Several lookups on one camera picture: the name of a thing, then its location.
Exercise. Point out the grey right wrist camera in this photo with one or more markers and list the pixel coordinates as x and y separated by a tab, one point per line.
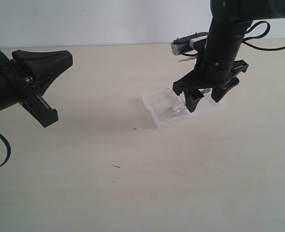
182	45

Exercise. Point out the clear plastic hinged case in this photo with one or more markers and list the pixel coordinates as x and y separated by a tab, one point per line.
165	107

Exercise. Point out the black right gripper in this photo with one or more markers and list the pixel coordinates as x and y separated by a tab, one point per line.
220	84

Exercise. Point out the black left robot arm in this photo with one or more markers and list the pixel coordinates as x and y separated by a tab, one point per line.
8	90

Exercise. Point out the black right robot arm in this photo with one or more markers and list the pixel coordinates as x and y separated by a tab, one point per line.
215	51

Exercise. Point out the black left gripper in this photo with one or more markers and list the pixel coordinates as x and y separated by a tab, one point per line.
34	73

